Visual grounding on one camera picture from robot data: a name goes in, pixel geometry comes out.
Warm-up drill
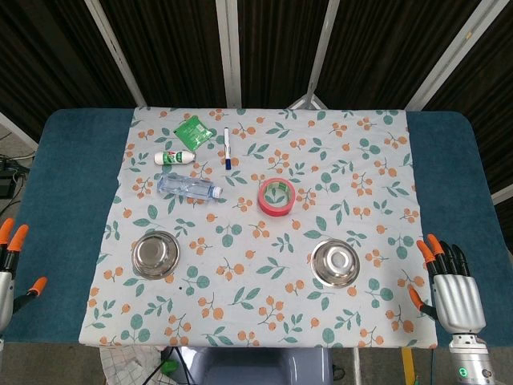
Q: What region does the small white green-label bottle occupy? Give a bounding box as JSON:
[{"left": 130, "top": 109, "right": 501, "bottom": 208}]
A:
[{"left": 154, "top": 149, "right": 196, "bottom": 166}]

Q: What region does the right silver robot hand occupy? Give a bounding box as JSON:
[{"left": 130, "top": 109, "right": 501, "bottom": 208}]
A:
[{"left": 407, "top": 234, "right": 487, "bottom": 334}]

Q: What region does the black box on floor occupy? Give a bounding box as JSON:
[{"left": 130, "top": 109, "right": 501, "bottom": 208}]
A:
[{"left": 0, "top": 158, "right": 26, "bottom": 197}]

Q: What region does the white marker pen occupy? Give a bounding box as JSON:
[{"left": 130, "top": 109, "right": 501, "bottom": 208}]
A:
[{"left": 222, "top": 127, "right": 232, "bottom": 171}]

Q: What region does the white partition frame post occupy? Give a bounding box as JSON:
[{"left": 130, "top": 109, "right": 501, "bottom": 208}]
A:
[
  {"left": 83, "top": 0, "right": 147, "bottom": 107},
  {"left": 403, "top": 0, "right": 500, "bottom": 110},
  {"left": 215, "top": 0, "right": 244, "bottom": 108},
  {"left": 305, "top": 0, "right": 342, "bottom": 99}
]

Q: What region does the clear plastic water bottle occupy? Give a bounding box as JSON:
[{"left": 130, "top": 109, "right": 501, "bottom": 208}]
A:
[{"left": 156, "top": 172, "right": 223, "bottom": 205}]

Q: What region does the green foil packet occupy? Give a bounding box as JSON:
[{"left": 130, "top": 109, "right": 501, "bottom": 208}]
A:
[{"left": 172, "top": 115, "right": 212, "bottom": 152}]

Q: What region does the steel bowl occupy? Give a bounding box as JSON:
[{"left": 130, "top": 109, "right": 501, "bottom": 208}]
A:
[
  {"left": 131, "top": 231, "right": 180, "bottom": 281},
  {"left": 310, "top": 238, "right": 361, "bottom": 289}
]

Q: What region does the floral tablecloth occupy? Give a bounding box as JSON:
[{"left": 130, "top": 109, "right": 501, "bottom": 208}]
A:
[{"left": 79, "top": 106, "right": 438, "bottom": 349}]

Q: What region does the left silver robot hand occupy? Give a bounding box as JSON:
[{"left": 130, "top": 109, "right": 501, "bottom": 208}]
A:
[{"left": 0, "top": 218, "right": 48, "bottom": 334}]

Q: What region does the red tape roll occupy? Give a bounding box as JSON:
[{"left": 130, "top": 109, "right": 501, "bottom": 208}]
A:
[{"left": 256, "top": 177, "right": 297, "bottom": 217}]

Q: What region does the grey metal stand foot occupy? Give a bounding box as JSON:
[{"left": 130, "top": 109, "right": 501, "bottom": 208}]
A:
[{"left": 288, "top": 92, "right": 330, "bottom": 110}]

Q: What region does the teal table cover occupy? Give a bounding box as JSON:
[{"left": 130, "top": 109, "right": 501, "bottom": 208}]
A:
[{"left": 0, "top": 107, "right": 513, "bottom": 347}]

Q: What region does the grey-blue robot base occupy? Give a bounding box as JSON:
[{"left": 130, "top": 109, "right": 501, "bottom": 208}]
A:
[{"left": 191, "top": 346, "right": 333, "bottom": 385}]

